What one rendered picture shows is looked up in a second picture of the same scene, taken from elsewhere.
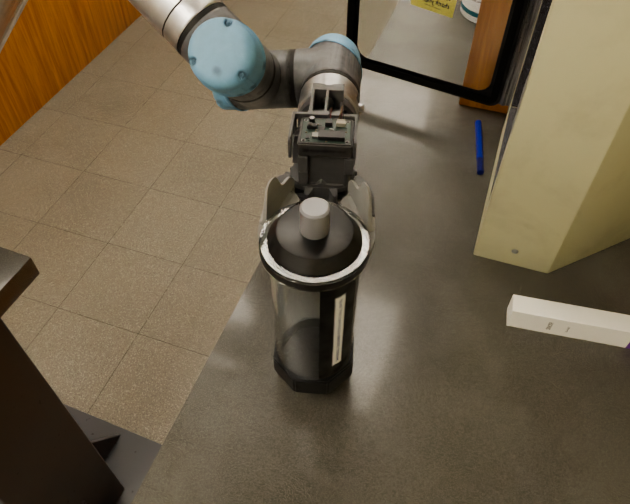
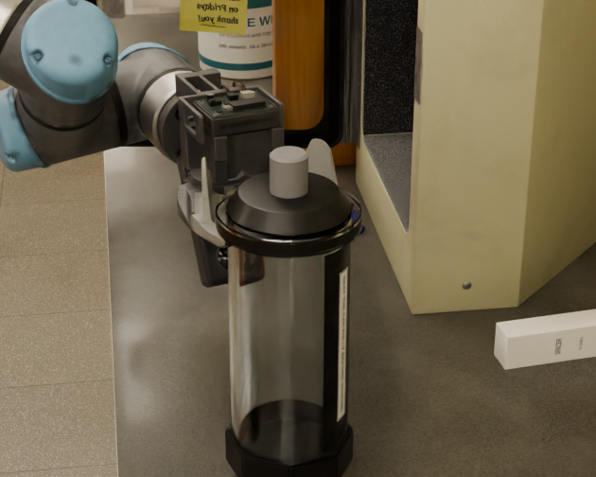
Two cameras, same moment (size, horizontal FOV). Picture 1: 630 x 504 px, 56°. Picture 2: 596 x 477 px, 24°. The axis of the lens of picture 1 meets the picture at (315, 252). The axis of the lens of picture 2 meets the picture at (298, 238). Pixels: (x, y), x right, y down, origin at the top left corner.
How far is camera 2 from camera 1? 0.60 m
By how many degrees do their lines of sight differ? 31
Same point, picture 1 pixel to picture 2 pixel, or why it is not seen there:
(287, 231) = (259, 199)
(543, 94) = (446, 38)
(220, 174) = not seen: outside the picture
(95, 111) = not seen: outside the picture
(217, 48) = (68, 33)
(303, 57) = (124, 68)
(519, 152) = (436, 125)
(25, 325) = not seen: outside the picture
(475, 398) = (518, 449)
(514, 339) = (524, 379)
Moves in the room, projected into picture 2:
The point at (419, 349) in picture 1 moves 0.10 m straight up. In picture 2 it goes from (413, 425) to (418, 328)
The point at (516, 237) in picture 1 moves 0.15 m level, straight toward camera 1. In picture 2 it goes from (463, 260) to (482, 340)
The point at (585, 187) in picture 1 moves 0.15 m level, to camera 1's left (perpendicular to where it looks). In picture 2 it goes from (526, 150) to (392, 181)
